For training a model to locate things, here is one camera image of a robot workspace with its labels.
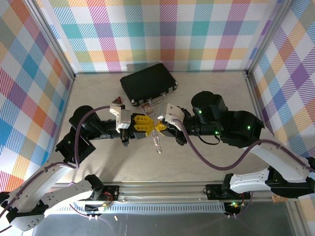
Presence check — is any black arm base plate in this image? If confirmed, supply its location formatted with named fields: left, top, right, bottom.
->
left=206, top=183, right=252, bottom=200
left=92, top=184, right=121, bottom=201

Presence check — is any aluminium table edge rail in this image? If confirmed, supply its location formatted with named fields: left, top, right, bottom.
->
left=245, top=70, right=284, bottom=180
left=45, top=73, right=77, bottom=173

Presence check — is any small colourful picture card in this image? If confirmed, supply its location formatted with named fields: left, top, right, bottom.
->
left=139, top=102, right=156, bottom=117

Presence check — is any black electronics board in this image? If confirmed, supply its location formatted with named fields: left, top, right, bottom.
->
left=84, top=203, right=111, bottom=213
left=224, top=201, right=245, bottom=214

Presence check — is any aluminium frame post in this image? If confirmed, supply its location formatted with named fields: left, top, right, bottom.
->
left=245, top=0, right=296, bottom=77
left=26, top=0, right=76, bottom=81

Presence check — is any thin black cable loop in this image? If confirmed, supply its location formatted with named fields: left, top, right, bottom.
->
left=198, top=134, right=221, bottom=146

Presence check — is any black briefcase with metal handle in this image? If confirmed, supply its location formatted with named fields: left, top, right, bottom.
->
left=120, top=63, right=179, bottom=107

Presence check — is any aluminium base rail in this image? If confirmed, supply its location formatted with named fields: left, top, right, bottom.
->
left=55, top=181, right=298, bottom=205

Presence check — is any grey slotted cable duct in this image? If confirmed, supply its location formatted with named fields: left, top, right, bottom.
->
left=53, top=203, right=226, bottom=215

